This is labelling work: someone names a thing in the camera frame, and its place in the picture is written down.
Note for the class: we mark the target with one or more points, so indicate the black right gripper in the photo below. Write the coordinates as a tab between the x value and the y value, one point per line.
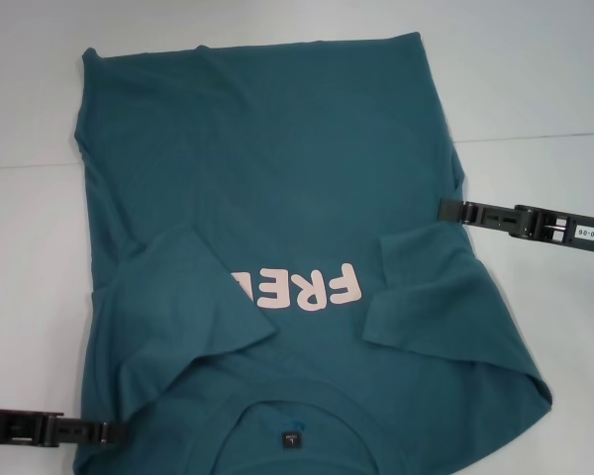
574	242

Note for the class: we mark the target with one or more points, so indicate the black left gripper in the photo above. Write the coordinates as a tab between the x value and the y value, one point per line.
10	423

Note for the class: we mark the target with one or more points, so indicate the teal blue printed t-shirt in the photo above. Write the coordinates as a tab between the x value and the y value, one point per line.
287	163

